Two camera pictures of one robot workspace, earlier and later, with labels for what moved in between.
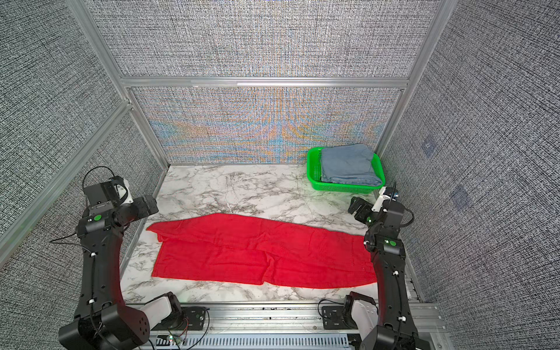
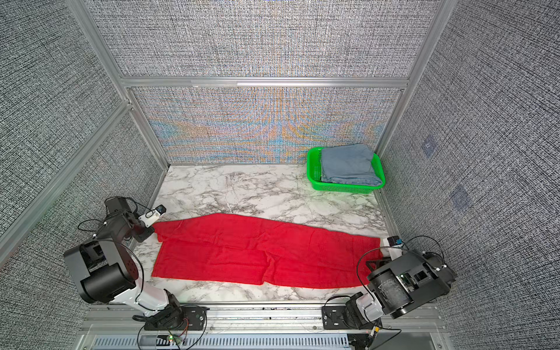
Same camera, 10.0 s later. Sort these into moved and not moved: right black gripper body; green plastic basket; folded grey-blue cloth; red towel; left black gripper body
Moved: left black gripper body; right black gripper body
Not moved: green plastic basket; folded grey-blue cloth; red towel
